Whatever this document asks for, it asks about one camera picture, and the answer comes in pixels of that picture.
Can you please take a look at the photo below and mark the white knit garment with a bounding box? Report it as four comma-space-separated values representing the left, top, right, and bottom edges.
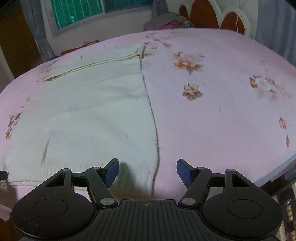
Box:
1, 43, 158, 195

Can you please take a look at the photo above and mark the stack of folded clothes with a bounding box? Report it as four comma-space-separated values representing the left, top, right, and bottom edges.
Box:
144, 13, 194, 31

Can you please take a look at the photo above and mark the pink floral bed sheet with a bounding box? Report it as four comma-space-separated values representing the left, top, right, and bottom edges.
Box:
0, 28, 296, 223

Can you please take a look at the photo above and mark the red floral pillow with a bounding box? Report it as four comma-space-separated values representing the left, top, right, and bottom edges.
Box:
60, 40, 100, 56

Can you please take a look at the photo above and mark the brown wooden door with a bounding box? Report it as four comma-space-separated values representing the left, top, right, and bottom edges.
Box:
0, 0, 42, 78

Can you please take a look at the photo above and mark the red heart-shaped headboard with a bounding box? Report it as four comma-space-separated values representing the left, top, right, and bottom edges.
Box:
179, 1, 252, 38

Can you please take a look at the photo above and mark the green glass window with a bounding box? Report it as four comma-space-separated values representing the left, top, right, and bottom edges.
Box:
50, 0, 152, 29

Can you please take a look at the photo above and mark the grey curtain left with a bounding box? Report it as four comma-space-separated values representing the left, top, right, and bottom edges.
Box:
20, 0, 55, 62

